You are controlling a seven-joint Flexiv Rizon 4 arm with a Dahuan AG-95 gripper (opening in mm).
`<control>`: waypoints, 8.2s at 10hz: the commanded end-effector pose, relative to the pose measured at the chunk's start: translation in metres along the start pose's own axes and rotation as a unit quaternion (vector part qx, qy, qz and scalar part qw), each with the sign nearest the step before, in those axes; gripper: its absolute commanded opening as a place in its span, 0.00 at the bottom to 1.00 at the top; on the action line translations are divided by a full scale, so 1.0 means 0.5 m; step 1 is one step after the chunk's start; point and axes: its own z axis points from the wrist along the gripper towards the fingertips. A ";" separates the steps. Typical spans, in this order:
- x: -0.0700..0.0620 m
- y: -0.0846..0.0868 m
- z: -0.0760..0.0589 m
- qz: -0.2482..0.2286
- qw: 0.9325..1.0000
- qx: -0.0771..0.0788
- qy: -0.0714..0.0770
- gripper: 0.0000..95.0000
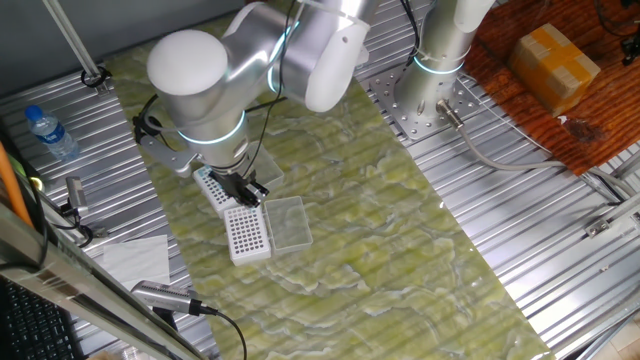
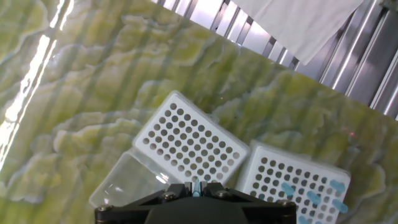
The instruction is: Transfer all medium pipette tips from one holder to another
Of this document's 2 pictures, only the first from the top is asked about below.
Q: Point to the cardboard box with yellow tape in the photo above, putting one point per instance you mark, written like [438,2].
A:
[550,70]

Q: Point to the blue pipette tip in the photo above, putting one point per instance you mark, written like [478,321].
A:
[201,173]

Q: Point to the black keyboard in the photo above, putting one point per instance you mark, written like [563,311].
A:
[35,330]

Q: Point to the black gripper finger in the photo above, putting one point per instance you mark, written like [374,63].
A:
[257,191]
[246,200]

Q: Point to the aluminium frame beam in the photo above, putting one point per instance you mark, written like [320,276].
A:
[60,277]

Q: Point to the white paper sheet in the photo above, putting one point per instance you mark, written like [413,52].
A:
[135,260]

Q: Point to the reddish brown wooden table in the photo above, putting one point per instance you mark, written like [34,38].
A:
[615,125]

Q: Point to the clear water bottle blue cap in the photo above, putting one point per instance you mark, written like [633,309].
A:
[55,137]

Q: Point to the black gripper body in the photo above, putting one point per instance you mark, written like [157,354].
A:
[231,182]

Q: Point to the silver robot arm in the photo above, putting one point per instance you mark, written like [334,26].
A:
[200,100]

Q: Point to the white pipette tip rack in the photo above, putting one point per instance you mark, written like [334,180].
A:
[247,235]
[212,200]

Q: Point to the green marble pattern mat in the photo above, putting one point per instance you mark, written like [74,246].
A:
[375,250]

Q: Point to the aluminium pole with black clamp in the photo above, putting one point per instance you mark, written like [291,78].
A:
[73,40]

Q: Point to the small silver side camera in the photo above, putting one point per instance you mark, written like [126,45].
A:
[76,192]

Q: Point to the aluminium profile with bracket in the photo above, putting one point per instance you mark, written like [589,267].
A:
[597,227]

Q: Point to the black clamp tool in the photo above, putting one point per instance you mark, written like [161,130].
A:
[80,230]

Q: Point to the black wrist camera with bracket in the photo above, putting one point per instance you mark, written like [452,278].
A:
[170,157]

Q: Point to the large silver camera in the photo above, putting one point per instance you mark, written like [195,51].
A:
[160,296]

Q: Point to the orange tube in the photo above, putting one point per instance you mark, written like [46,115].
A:
[13,187]

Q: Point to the clear plastic box lid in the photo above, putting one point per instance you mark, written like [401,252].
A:
[288,225]
[272,172]

